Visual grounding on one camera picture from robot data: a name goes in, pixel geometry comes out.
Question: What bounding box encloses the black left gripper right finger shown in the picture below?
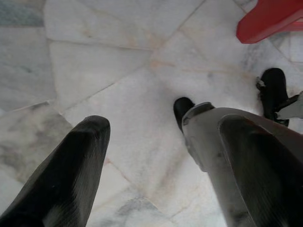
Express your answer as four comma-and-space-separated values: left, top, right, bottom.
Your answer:
219, 114, 303, 227

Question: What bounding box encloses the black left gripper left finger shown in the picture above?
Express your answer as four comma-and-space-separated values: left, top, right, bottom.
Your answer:
0, 115, 111, 227

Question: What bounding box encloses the black right robot foot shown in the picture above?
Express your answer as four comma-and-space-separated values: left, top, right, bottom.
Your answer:
255, 68, 299, 127

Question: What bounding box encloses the black robot foot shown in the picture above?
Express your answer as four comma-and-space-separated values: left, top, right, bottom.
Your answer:
173, 96, 196, 133
255, 68, 299, 127

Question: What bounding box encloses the black left robot foot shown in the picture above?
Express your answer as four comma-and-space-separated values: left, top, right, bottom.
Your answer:
173, 96, 196, 133

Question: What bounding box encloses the red plastic stool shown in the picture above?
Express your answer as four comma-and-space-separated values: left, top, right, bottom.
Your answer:
236, 0, 303, 44

